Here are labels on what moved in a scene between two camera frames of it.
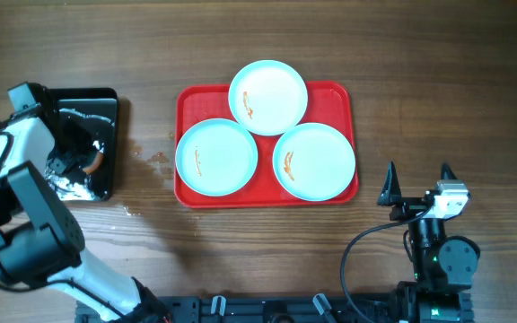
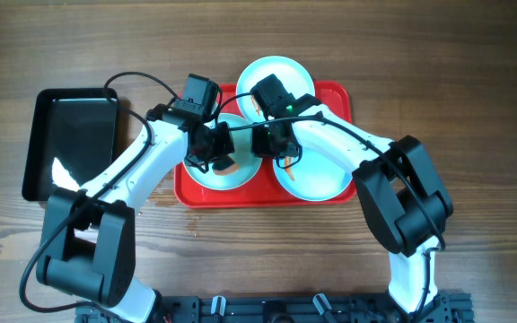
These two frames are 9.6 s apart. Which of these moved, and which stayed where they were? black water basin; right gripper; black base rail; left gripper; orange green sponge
Moved: left gripper; right gripper; orange green sponge
Stayed: black base rail; black water basin
